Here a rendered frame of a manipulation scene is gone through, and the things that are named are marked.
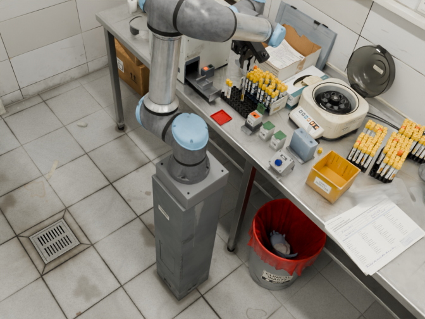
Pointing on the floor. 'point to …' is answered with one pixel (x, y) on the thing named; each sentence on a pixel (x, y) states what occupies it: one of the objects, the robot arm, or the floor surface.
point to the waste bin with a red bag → (266, 262)
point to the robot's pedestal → (184, 238)
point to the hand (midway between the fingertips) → (246, 73)
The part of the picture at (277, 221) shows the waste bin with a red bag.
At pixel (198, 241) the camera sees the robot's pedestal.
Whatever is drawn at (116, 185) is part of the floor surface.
